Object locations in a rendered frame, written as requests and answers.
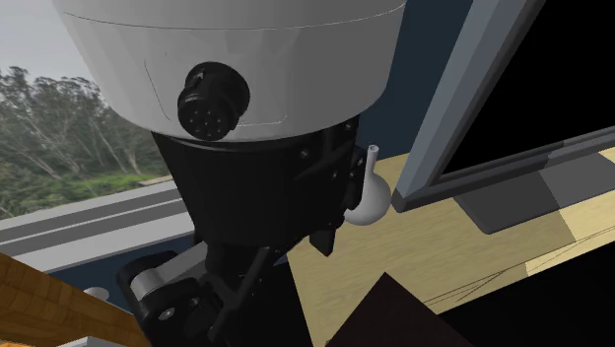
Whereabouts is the light wooden desk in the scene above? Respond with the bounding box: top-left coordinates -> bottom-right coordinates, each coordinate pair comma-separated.
286,146 -> 615,347

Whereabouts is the small white round object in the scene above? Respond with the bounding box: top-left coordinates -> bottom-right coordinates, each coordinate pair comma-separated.
83,286 -> 111,302

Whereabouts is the brown wooden furniture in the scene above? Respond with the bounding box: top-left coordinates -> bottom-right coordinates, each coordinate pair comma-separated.
0,251 -> 151,347

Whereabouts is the window with trees outside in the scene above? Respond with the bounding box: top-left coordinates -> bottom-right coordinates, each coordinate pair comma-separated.
0,0 -> 196,275

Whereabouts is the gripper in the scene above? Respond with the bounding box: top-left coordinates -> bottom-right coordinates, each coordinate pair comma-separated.
116,114 -> 368,347

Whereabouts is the white round-bellied vase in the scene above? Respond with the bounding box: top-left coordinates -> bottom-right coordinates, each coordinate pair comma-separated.
342,143 -> 393,227

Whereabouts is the grey-framed black monitor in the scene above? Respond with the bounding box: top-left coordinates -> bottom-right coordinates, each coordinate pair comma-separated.
390,0 -> 615,237

